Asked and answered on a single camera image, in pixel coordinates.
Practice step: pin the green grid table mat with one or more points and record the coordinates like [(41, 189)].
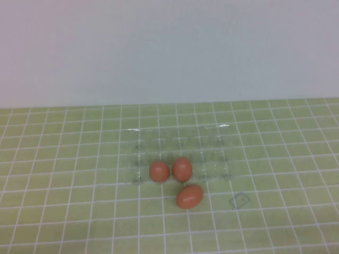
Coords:
[(53, 185)]

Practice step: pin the brown egg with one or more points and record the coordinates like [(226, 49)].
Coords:
[(189, 197), (159, 172), (182, 170)]

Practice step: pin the clear plastic egg tray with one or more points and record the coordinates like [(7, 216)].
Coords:
[(206, 148)]

